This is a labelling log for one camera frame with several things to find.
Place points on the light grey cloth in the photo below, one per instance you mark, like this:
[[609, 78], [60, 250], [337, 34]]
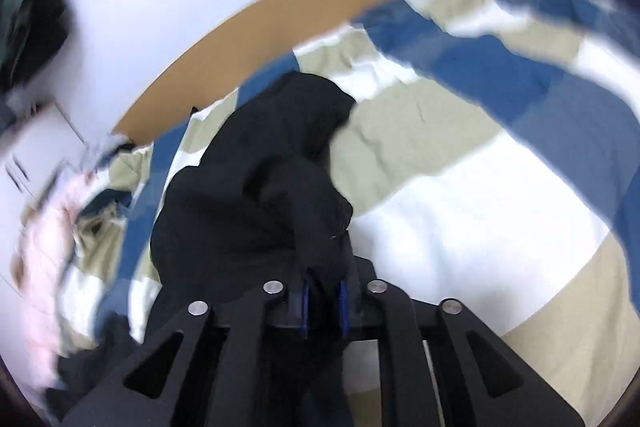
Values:
[[102, 152]]

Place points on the green hanging clothes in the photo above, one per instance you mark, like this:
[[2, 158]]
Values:
[[20, 17]]

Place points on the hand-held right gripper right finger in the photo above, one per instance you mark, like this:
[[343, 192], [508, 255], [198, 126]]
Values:
[[344, 307]]

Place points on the black thick garment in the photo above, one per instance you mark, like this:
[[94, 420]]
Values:
[[250, 187]]

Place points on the wooden bed headboard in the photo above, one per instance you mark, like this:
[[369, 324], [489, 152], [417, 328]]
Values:
[[280, 12]]

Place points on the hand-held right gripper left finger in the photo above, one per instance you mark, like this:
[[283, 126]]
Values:
[[303, 307]]

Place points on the blue beige checked blanket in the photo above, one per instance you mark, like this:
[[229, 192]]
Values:
[[475, 217]]

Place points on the pink quilt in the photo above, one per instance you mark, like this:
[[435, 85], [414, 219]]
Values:
[[45, 257]]

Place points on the white cabinet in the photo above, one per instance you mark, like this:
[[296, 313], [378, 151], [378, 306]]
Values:
[[50, 142]]

